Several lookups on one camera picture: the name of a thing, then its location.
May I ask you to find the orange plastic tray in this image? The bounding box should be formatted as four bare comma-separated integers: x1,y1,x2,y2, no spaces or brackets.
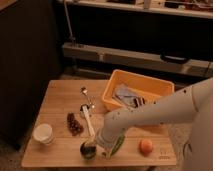
102,69,174,111

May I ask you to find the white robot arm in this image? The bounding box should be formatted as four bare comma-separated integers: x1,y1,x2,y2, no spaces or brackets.
95,77,213,171

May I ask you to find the bunch of dark grapes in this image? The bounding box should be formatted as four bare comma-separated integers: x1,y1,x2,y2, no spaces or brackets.
67,113,84,136

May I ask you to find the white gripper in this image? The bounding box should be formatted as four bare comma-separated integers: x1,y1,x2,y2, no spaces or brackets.
87,127,118,159

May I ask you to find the orange fruit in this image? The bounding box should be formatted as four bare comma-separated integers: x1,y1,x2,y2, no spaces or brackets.
139,139,153,155

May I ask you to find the metal spoon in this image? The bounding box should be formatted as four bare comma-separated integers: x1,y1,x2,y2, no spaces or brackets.
81,87,95,109

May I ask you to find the grey cloth in tray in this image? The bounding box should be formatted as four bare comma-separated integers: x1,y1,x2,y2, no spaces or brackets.
113,84,137,107

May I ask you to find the dark brown cup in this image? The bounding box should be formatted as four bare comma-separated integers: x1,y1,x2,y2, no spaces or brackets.
80,142,96,154

